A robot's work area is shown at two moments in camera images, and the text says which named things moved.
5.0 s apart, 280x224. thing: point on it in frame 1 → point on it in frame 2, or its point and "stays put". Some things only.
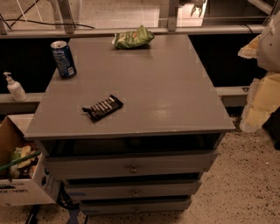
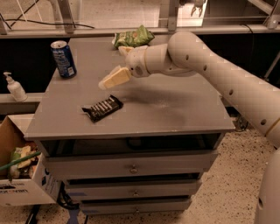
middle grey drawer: x=133 y=188 stays put
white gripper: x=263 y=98 → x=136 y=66
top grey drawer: x=167 y=163 stays put
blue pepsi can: x=66 y=65 stays put
